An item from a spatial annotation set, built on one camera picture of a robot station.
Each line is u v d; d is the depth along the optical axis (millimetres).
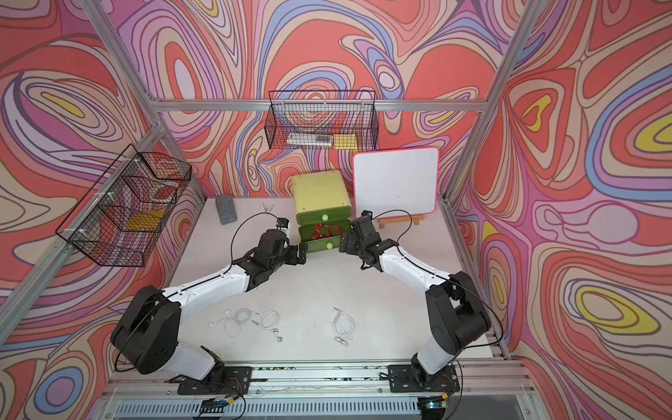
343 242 823
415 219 1052
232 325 843
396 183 1023
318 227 983
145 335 430
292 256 785
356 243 825
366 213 816
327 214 883
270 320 853
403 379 734
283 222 776
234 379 726
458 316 446
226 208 1132
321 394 721
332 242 904
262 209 1136
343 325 842
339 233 959
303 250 863
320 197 914
